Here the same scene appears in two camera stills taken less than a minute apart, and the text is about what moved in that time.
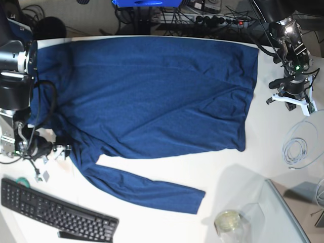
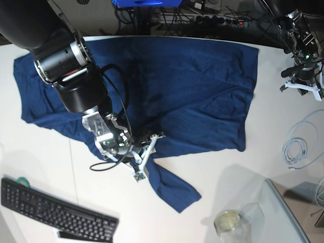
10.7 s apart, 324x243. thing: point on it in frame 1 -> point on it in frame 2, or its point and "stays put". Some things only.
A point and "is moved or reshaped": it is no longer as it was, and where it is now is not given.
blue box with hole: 147,3 stays put
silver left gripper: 17,139 -> 111,137
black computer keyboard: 70,222 stays put
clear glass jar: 232,227 stays put
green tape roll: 23,180 stays put
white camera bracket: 61,150 -> 140,176
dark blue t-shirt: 136,96 is moved or reshaped
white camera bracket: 311,107 -> 315,91
